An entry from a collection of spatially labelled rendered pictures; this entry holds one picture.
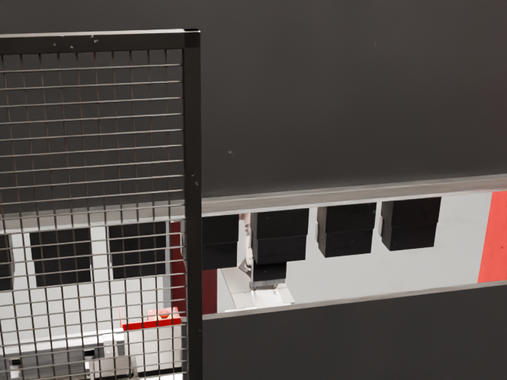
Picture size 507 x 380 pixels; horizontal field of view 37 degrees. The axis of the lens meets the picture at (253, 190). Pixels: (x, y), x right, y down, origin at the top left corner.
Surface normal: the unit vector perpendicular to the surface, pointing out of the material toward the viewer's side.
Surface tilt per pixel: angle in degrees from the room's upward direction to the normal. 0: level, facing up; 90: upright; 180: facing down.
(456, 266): 0
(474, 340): 90
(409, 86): 90
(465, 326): 90
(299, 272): 0
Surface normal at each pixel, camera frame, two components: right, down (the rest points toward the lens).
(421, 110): 0.24, 0.40
